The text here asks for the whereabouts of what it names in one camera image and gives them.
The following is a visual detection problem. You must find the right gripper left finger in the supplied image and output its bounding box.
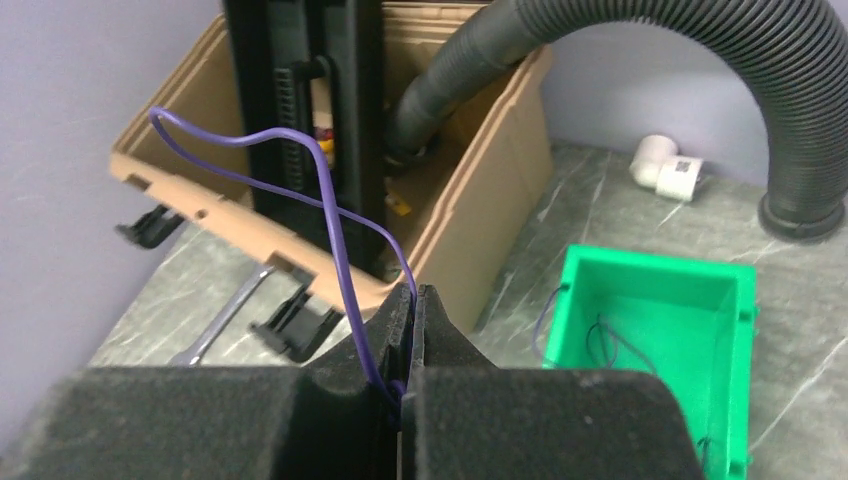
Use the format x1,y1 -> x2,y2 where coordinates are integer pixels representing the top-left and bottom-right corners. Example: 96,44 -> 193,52
0,283 -> 413,480

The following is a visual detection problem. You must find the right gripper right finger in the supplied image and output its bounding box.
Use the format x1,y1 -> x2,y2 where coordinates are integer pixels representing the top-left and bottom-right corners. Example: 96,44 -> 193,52
400,285 -> 704,479

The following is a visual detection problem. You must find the dark purple wire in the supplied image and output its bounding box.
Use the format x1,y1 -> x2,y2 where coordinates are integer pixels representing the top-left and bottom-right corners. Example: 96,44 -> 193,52
531,284 -> 657,376

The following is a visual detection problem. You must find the green plastic bin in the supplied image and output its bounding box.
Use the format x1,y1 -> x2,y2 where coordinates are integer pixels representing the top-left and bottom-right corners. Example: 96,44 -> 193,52
533,245 -> 759,479

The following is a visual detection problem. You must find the light purple wire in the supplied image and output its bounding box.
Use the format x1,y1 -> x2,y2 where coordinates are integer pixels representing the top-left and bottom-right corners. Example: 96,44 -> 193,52
148,107 -> 420,425

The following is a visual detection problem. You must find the silver combination wrench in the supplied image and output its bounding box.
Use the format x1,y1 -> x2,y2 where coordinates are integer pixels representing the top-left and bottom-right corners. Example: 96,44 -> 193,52
168,264 -> 276,367

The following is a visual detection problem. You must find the tan plastic toolbox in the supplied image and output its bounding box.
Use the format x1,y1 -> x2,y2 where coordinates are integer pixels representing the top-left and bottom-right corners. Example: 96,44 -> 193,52
110,1 -> 552,332

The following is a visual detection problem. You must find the white pipe fitting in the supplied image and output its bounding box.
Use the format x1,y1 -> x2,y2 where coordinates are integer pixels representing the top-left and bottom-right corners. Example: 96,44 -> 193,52
629,135 -> 704,203

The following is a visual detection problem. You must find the black toolbox tray insert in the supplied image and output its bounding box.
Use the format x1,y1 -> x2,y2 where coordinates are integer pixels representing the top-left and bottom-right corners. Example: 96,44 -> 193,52
223,0 -> 386,275

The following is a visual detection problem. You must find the black corrugated hose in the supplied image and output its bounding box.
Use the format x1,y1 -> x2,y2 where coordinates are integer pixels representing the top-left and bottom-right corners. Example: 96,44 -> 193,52
384,0 -> 848,243

